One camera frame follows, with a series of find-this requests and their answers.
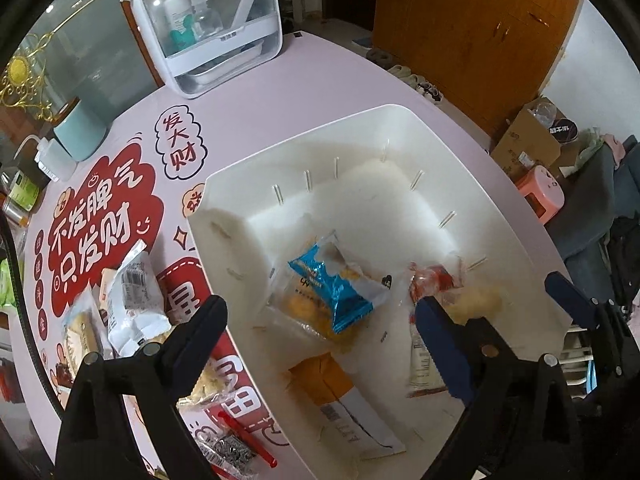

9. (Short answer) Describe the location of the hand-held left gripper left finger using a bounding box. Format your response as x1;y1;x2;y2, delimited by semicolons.
54;295;230;480

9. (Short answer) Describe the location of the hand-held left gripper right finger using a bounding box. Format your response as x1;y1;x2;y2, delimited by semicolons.
414;296;586;480

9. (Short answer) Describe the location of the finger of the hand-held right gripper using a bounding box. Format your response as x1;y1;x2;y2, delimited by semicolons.
544;271;626;366

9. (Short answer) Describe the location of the white and red snack packet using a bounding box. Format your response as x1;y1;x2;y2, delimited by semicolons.
406;260;471;396

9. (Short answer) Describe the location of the white grey snack packet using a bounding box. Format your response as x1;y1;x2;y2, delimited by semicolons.
102;240;173;356

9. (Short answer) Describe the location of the beige cracker packet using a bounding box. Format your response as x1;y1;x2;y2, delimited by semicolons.
97;267;121;311

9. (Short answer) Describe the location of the red strip dark snack packet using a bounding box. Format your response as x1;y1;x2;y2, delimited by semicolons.
192;407;278;478

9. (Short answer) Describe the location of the large clear biscuit packet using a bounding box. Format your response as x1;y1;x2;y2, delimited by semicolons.
60;290;113;366

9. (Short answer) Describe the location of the orange and white snack packet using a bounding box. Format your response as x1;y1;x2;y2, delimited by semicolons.
287;352;406;461

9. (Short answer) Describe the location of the packet of yellow snack pieces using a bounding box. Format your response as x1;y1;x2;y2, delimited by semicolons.
260;230;393;356

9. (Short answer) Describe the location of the dark nut snack packet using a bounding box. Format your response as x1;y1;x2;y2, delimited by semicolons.
50;350;83;391

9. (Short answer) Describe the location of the white plastic storage bin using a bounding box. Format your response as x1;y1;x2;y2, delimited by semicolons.
187;104;573;480

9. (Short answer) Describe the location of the grey sofa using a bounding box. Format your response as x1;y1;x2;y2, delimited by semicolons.
547;135;640;311

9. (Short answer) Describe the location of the pink plastic stool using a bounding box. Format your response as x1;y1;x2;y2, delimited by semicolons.
515;165;566;226

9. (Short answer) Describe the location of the cardboard box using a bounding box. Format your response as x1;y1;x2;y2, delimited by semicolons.
490;97;581;181

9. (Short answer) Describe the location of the green tissue pack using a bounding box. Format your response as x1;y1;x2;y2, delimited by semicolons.
0;260;21;311

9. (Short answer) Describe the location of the white squeeze bottle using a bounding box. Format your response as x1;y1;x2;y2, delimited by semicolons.
15;132;78;182

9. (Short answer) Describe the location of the glass bottle green label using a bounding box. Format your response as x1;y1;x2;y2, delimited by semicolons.
2;170;43;211

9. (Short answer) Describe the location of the teal canister dark lid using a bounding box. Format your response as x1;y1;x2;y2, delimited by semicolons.
52;97;108;163

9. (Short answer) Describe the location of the white medicine box clear lid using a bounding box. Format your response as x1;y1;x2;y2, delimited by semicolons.
116;0;285;101

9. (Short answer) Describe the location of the beige slipper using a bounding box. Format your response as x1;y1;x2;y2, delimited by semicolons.
390;65;422;87

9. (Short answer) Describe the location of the wooden cabinet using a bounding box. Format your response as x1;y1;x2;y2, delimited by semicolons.
372;0;581;136

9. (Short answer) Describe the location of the gold door ornament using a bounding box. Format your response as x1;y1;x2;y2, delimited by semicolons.
0;30;56;121

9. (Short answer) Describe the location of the black cable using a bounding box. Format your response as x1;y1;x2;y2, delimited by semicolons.
0;212;68;413

